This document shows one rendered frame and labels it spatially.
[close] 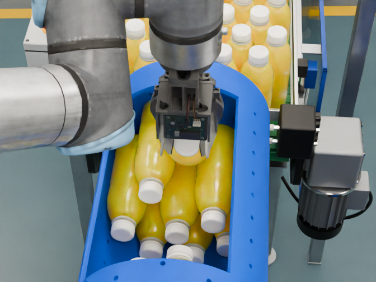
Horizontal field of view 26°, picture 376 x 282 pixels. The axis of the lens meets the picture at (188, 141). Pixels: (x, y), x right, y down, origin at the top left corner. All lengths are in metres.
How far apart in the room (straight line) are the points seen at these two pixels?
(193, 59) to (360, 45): 0.98
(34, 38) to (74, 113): 0.79
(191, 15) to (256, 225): 0.41
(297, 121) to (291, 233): 1.10
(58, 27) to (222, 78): 0.50
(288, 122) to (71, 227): 1.24
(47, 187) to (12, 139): 1.98
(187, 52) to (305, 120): 0.67
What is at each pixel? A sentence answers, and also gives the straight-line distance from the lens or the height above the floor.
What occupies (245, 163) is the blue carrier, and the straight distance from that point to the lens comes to 1.26.
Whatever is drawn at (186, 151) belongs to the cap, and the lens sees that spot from 1.17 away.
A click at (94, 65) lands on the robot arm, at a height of 1.55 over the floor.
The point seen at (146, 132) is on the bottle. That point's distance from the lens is 1.37.
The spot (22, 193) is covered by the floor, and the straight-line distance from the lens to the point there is 2.79.
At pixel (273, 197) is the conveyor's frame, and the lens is 2.32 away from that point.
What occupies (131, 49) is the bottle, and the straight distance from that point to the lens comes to 1.66.
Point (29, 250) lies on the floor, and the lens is 2.65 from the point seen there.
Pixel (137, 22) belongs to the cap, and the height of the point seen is 1.10.
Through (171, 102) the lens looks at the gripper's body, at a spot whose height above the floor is 1.43.
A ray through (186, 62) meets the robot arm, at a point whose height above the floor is 1.49.
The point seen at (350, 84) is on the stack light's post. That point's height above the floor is 0.78.
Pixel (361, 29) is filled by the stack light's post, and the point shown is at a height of 0.96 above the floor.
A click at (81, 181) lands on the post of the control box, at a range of 2.05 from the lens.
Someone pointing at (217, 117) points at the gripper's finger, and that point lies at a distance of 1.13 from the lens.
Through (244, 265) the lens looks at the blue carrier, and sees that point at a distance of 1.16.
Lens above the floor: 2.16
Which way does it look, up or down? 48 degrees down
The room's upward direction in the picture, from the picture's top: straight up
